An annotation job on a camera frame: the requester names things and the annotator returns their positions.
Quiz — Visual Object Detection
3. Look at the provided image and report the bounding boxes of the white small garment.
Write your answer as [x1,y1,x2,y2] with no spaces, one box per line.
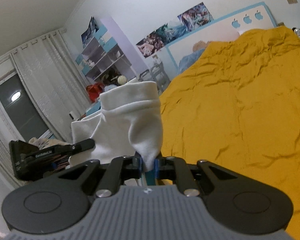
[69,81,163,171]

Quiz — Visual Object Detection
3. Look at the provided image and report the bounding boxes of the mustard yellow bed cover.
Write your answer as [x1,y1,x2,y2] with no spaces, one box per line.
[160,27,300,239]

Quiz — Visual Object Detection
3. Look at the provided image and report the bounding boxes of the white blue bookshelf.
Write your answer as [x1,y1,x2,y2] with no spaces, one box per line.
[76,17,149,84]

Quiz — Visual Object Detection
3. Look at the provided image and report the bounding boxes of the anime wall posters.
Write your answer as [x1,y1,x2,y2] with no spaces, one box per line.
[136,2,213,58]

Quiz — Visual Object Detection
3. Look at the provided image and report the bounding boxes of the dark window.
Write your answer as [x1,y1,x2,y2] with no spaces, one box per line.
[0,74,49,142]

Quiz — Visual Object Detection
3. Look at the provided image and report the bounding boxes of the red bag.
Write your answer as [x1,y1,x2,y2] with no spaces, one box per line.
[86,82,104,103]

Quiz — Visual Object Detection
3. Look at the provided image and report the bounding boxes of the blue pillow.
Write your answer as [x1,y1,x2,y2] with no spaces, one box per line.
[178,48,205,74]

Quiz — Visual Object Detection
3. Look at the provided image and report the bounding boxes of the white curtain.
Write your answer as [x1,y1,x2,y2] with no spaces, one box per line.
[0,29,91,190]

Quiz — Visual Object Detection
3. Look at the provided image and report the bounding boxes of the white blue headboard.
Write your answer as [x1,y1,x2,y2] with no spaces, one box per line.
[167,2,277,67]

